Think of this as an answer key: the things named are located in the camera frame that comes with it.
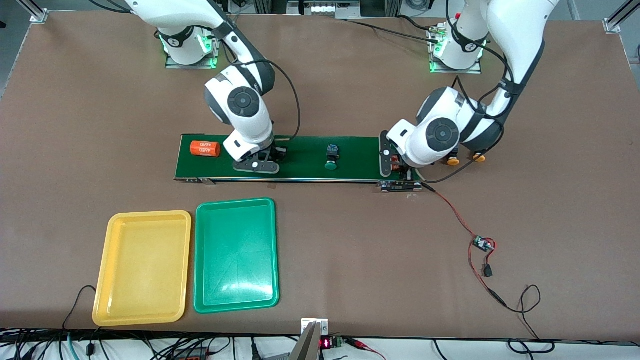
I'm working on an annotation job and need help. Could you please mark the red and black wire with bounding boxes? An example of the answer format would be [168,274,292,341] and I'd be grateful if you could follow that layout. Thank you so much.
[421,182,508,308]

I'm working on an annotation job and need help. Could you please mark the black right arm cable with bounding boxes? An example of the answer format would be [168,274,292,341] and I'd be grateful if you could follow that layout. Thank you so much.
[220,30,302,142]

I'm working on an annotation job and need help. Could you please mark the thin black table cable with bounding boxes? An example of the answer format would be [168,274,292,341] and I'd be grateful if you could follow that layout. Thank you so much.
[62,285,98,331]

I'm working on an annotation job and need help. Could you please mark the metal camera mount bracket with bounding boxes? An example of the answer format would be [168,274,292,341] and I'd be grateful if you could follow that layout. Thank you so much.
[289,318,330,360]

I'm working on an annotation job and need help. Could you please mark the black cable to arm base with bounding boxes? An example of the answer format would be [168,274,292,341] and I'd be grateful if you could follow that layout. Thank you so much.
[340,15,441,43]

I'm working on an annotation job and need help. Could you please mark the red clip lead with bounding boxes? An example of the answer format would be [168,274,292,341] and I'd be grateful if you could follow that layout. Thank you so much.
[345,338,387,360]

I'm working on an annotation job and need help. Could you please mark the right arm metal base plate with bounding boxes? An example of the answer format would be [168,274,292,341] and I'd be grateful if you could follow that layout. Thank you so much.
[165,14,224,70]

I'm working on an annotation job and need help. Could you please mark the looped black power cable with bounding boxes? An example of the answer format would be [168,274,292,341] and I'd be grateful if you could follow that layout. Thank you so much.
[504,284,556,354]

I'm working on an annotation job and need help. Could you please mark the green conveyor belt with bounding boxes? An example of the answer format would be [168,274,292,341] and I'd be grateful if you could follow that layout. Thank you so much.
[173,133,423,193]

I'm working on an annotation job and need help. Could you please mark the silver electronics box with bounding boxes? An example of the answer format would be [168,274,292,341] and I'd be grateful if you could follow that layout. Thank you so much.
[287,0,362,20]

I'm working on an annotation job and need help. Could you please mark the green plastic tray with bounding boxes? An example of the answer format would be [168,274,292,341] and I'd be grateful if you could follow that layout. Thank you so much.
[193,197,280,315]

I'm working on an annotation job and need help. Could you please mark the aluminium frame profile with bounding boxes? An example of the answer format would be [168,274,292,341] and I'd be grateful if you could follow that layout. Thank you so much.
[603,0,640,35]
[20,0,49,23]

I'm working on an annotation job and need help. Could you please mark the yellow plastic tray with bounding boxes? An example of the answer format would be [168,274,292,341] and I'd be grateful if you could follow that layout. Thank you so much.
[92,210,193,327]

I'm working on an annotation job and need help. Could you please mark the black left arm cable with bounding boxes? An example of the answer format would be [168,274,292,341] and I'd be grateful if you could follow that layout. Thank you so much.
[422,0,516,183]

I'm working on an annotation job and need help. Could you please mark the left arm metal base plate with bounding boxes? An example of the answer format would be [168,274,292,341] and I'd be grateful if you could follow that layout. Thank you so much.
[429,24,483,75]

